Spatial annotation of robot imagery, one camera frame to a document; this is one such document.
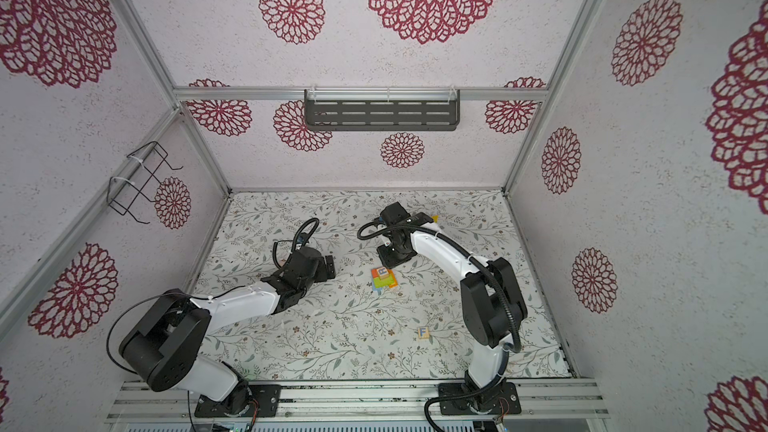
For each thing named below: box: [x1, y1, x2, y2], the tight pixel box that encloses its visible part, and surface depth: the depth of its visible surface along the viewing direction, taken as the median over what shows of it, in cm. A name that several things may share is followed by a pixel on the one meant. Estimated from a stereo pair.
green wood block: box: [374, 275, 394, 289], surface depth 95 cm
